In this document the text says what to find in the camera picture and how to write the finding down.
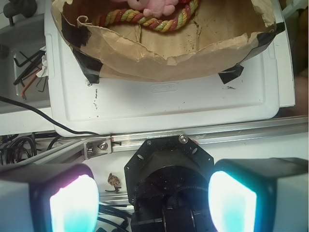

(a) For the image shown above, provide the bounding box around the brown paper bag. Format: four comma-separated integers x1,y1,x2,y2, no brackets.
51,0,285,83

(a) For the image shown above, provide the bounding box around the metal corner bracket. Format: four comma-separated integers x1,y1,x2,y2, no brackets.
84,139,112,160

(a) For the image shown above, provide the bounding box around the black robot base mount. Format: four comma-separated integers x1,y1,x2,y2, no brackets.
124,135,215,232

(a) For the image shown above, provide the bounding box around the multicolour twisted rope toy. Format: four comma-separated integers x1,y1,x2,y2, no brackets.
91,0,200,33

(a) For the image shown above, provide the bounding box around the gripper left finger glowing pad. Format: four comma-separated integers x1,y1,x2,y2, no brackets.
0,164,99,232

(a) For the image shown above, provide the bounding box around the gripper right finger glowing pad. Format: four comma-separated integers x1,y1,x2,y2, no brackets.
208,158,309,232

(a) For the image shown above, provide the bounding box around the aluminium extrusion rail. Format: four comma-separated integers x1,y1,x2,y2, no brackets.
0,116,309,172

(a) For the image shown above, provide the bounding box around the set of hex keys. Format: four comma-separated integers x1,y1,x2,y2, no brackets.
13,50,46,101

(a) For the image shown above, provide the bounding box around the black cable on table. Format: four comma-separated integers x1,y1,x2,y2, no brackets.
0,95,104,136

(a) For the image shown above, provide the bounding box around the pink plush toy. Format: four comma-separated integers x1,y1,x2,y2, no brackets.
113,0,179,18

